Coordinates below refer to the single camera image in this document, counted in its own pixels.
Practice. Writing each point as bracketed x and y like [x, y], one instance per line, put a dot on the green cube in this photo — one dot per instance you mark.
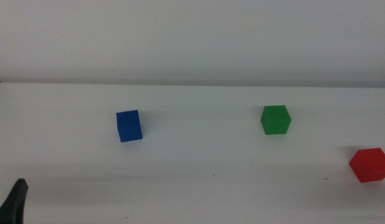
[275, 120]

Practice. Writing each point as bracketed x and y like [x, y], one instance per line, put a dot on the blue cube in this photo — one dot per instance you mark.
[129, 126]

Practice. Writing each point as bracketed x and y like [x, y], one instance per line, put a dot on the red cube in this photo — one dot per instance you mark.
[370, 165]

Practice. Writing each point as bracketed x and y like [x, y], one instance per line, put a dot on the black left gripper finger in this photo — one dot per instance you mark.
[12, 205]

